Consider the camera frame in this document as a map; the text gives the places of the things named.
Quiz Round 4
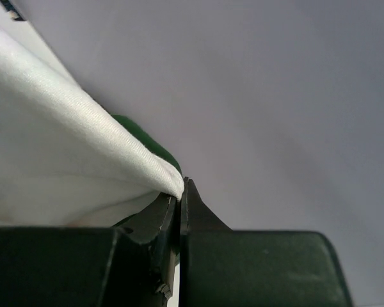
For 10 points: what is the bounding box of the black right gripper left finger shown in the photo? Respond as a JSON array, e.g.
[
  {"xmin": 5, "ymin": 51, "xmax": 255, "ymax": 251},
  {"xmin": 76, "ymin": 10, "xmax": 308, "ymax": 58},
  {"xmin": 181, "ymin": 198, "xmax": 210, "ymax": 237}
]
[{"xmin": 0, "ymin": 194, "xmax": 179, "ymax": 306}]

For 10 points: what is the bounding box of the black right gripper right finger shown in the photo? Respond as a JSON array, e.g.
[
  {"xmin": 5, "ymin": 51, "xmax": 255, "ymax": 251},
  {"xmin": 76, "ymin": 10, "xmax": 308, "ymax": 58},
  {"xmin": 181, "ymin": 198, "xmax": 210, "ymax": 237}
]
[{"xmin": 179, "ymin": 178, "xmax": 353, "ymax": 306}]

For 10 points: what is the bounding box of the white green-sleeved t-shirt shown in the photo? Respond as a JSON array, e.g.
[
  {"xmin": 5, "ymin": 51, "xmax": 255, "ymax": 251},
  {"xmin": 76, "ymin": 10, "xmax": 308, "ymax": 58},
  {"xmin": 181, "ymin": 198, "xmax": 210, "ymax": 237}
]
[{"xmin": 0, "ymin": 2, "xmax": 184, "ymax": 226}]

